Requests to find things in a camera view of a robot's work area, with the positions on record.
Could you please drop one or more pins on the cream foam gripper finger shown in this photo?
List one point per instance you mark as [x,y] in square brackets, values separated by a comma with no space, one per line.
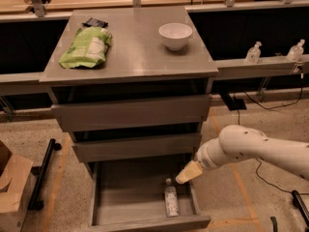
[192,170]

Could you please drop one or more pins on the clear plastic water bottle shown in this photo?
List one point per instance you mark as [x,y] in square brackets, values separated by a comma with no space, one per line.
[171,201]

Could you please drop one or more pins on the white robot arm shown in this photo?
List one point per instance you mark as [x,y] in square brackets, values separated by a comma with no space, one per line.
[237,143]

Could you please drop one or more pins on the middle grey drawer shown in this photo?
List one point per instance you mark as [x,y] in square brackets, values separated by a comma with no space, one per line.
[137,147]

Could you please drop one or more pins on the top grey drawer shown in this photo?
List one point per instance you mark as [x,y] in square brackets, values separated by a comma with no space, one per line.
[109,115]

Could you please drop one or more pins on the open bottom grey drawer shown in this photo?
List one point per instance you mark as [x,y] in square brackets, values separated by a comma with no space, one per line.
[128,196]

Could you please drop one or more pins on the grey drawer cabinet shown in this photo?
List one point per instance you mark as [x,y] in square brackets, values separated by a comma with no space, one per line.
[136,44]

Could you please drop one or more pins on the clear pump bottle left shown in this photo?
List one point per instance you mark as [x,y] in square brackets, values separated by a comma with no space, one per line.
[254,53]

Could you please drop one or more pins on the clear pump bottle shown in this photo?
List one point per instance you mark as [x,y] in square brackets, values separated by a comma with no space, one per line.
[296,51]
[254,53]

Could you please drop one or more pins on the clear pump bottle right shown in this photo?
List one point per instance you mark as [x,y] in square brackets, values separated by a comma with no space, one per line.
[296,51]

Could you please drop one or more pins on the black bar right corner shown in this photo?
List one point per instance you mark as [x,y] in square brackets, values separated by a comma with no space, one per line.
[299,203]

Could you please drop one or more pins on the white ceramic bowl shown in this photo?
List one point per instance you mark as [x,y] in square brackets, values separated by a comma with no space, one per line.
[175,36]

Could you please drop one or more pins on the green snack bag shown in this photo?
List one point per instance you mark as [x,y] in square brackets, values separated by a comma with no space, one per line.
[87,49]

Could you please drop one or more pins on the black metal bar left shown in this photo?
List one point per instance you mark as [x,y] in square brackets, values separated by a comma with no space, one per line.
[40,171]

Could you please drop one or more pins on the small black packet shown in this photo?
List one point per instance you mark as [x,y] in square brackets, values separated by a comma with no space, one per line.
[92,22]

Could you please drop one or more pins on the brown cardboard box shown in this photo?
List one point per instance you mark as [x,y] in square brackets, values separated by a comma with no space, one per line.
[16,186]

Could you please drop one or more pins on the grey metal rail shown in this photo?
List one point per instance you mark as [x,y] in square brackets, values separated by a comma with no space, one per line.
[38,82]

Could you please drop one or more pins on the metal bracket upper left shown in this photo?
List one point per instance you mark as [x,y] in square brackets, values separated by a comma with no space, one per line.
[38,8]

